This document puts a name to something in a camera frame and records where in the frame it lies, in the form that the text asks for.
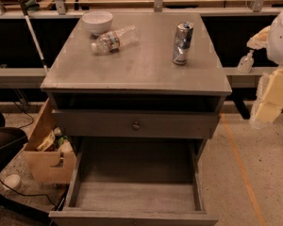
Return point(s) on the grey wooden drawer cabinet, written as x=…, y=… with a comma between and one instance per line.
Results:
x=153, y=51

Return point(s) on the clear plastic water bottle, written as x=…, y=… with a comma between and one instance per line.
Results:
x=116, y=39

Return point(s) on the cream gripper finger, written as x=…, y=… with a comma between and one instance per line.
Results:
x=269, y=103
x=259, y=40

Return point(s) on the clear hand sanitizer bottle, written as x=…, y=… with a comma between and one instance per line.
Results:
x=246, y=63

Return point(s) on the grey upper closed drawer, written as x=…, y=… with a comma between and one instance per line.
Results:
x=96, y=123

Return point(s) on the white pole with black grip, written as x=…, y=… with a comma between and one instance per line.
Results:
x=33, y=35

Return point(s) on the white round lid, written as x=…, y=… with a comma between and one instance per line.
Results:
x=12, y=182

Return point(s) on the grey metal shelf rail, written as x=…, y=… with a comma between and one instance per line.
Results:
x=117, y=78

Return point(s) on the black chair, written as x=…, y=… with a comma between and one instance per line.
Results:
x=12, y=140

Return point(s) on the brown cardboard box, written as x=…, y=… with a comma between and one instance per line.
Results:
x=46, y=162

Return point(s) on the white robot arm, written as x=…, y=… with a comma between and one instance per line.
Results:
x=274, y=47

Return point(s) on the grey open lower drawer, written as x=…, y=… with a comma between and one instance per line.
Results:
x=131, y=182

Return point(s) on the white ceramic bowl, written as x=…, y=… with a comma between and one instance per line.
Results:
x=97, y=22

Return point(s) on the silver blue redbull can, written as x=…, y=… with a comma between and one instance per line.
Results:
x=182, y=42

